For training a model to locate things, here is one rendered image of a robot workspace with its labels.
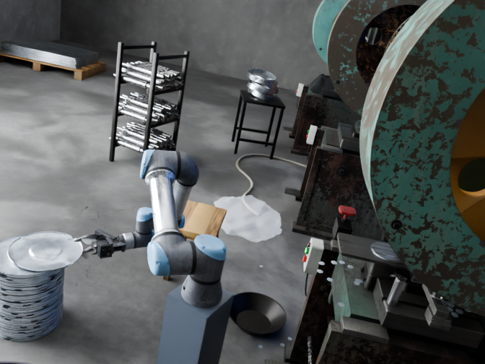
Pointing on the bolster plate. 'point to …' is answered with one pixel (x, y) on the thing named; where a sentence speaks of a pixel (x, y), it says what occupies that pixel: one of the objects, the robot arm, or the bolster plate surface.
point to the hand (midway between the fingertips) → (76, 245)
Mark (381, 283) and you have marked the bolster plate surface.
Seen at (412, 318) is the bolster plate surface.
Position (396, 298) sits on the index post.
